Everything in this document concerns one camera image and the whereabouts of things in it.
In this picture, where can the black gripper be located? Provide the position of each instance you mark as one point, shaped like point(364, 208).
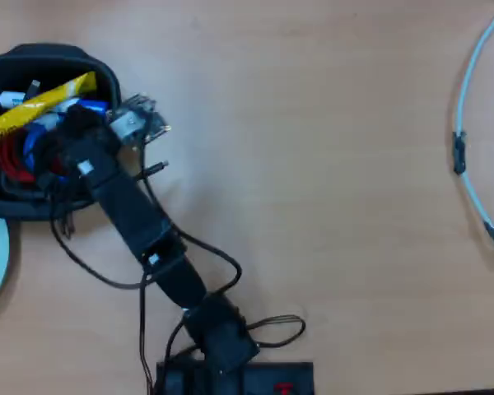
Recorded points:
point(90, 148)

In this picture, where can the yellow instant coffee stick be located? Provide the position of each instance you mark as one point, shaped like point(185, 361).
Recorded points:
point(37, 105)

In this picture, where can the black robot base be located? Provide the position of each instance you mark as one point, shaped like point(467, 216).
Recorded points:
point(280, 374)

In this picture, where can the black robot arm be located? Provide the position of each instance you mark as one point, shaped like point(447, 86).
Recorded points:
point(148, 230)

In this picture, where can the white marker with blue cap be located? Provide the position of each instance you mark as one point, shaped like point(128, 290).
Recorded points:
point(92, 106)

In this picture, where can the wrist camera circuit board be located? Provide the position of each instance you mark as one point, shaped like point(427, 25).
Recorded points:
point(127, 123)

